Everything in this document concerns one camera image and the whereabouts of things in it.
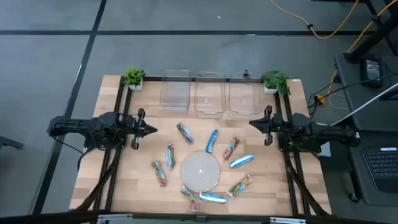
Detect blue granola bar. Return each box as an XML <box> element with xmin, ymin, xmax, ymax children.
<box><xmin>229</xmin><ymin>154</ymin><xmax>256</xmax><ymax>169</ymax></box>
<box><xmin>198</xmin><ymin>192</ymin><xmax>229</xmax><ymax>205</ymax></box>
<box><xmin>205</xmin><ymin>129</ymin><xmax>220</xmax><ymax>154</ymax></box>

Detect black stand legs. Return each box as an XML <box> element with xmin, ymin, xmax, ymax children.
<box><xmin>343</xmin><ymin>0</ymin><xmax>398</xmax><ymax>65</ymax></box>

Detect black aluminium frame rails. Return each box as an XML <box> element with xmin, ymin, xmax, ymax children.
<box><xmin>273</xmin><ymin>90</ymin><xmax>330</xmax><ymax>217</ymax></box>
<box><xmin>74</xmin><ymin>76</ymin><xmax>133</xmax><ymax>215</ymax></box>

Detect yellow cable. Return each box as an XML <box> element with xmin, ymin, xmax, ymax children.
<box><xmin>269</xmin><ymin>0</ymin><xmax>398</xmax><ymax>94</ymax></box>

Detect black aluminium frame beam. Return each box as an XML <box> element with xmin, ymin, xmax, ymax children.
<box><xmin>0</xmin><ymin>210</ymin><xmax>398</xmax><ymax>224</ymax></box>

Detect black aluminium frame rail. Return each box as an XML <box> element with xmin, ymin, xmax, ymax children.
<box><xmin>142</xmin><ymin>75</ymin><xmax>265</xmax><ymax>83</ymax></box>

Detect clear plastic bin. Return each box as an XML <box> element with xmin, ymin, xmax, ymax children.
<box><xmin>159</xmin><ymin>68</ymin><xmax>192</xmax><ymax>109</ymax></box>
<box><xmin>193</xmin><ymin>70</ymin><xmax>228</xmax><ymax>115</ymax></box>
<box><xmin>228</xmin><ymin>70</ymin><xmax>263</xmax><ymax>116</ymax></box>

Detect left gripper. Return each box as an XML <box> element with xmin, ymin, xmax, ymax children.
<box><xmin>126</xmin><ymin>108</ymin><xmax>159</xmax><ymax>151</ymax></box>

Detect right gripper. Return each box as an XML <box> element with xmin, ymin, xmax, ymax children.
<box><xmin>248</xmin><ymin>105</ymin><xmax>283</xmax><ymax>146</ymax></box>

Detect grey chair leg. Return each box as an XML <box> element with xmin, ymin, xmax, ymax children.
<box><xmin>0</xmin><ymin>135</ymin><xmax>24</xmax><ymax>150</ymax></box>

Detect black power adapter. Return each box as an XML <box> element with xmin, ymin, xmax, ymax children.
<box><xmin>359</xmin><ymin>55</ymin><xmax>384</xmax><ymax>89</ymax></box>

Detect black laptop keyboard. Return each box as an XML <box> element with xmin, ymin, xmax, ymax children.
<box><xmin>361</xmin><ymin>146</ymin><xmax>398</xmax><ymax>194</ymax></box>

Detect dark grey desk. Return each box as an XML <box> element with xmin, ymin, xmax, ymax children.
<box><xmin>334</xmin><ymin>52</ymin><xmax>398</xmax><ymax>208</ymax></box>

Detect green orange granola bar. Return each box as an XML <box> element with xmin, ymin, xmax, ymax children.
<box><xmin>226</xmin><ymin>174</ymin><xmax>254</xmax><ymax>199</ymax></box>

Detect broad-leaf green potted plant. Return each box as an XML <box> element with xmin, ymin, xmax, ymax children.
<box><xmin>260</xmin><ymin>70</ymin><xmax>292</xmax><ymax>96</ymax></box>

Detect round woven beige mat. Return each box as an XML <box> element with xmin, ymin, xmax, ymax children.
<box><xmin>179</xmin><ymin>151</ymin><xmax>221</xmax><ymax>193</ymax></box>

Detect spiky green potted plant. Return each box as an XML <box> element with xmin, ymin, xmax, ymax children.
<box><xmin>123</xmin><ymin>67</ymin><xmax>146</xmax><ymax>91</ymax></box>

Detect white cable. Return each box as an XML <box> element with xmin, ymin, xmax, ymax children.
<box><xmin>329</xmin><ymin>82</ymin><xmax>398</xmax><ymax>127</ymax></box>

